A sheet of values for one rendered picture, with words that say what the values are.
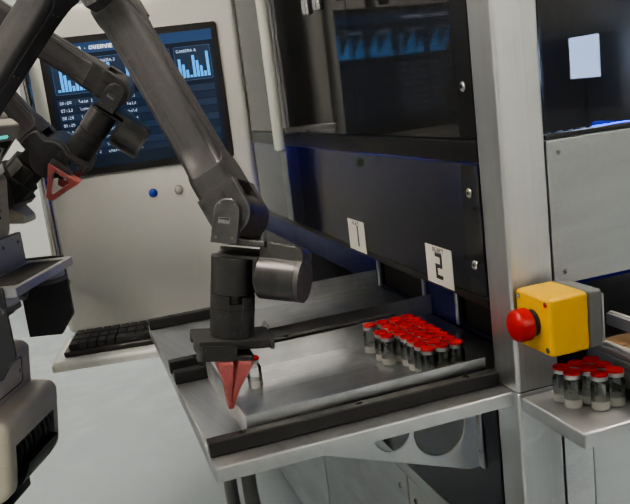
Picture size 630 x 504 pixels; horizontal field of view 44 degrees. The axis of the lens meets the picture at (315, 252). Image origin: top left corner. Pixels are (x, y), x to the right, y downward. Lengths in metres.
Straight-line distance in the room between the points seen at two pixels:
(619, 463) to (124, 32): 0.90
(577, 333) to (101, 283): 1.24
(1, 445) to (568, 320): 0.99
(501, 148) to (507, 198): 0.06
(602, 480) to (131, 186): 1.20
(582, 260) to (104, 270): 1.19
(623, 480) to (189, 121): 0.78
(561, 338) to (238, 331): 0.39
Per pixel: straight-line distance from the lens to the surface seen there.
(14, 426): 1.52
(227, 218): 0.97
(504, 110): 0.99
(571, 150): 1.05
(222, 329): 1.00
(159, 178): 1.88
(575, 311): 0.97
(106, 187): 1.89
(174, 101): 1.05
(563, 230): 1.05
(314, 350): 1.28
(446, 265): 1.17
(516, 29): 1.01
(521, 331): 0.96
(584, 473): 1.18
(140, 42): 1.09
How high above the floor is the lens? 1.30
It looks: 12 degrees down
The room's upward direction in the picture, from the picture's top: 7 degrees counter-clockwise
